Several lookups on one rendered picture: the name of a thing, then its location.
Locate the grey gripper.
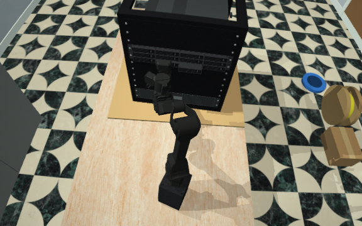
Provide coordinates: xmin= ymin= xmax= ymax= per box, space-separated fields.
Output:
xmin=156 ymin=59 xmax=172 ymax=92

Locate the tan flat board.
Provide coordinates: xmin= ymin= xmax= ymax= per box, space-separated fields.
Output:
xmin=107 ymin=56 xmax=245 ymax=127

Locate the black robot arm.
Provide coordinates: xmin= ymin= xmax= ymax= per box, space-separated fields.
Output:
xmin=145 ymin=72 xmax=201 ymax=188

